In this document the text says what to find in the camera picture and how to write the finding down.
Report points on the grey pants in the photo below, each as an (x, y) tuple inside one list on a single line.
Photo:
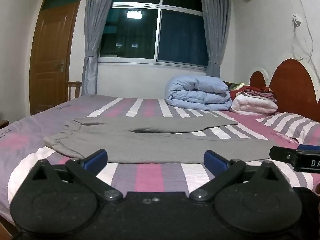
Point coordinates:
[(160, 142)]

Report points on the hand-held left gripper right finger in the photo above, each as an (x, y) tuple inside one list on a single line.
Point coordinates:
[(214, 161)]

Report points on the red wooden headboard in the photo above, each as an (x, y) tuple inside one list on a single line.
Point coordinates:
[(292, 87)]

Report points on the wooden chair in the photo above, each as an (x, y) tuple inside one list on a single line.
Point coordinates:
[(74, 90)]

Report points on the wooden desk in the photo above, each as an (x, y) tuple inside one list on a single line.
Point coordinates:
[(3, 124)]

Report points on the white wall socket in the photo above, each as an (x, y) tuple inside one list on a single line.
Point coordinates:
[(296, 20)]

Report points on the folded white blanket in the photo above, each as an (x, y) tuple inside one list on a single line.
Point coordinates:
[(252, 105)]

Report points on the sliding glass window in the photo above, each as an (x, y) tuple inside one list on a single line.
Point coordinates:
[(180, 37)]

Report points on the folded light blue duvet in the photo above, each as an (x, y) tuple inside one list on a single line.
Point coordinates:
[(197, 93)]

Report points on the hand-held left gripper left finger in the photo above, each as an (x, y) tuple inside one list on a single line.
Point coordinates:
[(96, 159)]

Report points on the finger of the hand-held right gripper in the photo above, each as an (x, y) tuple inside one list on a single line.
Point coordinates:
[(282, 154)]

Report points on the striped pillow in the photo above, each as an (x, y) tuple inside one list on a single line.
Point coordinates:
[(292, 126)]

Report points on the brown wooden door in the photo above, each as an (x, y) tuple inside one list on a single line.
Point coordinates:
[(51, 62)]

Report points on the stack of red folded clothes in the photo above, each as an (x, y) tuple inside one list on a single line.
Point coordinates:
[(255, 93)]

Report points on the striped pink purple bed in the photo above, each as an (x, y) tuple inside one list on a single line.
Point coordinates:
[(150, 175)]

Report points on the grey curtain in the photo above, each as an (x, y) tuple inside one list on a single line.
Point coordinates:
[(93, 30), (216, 30)]

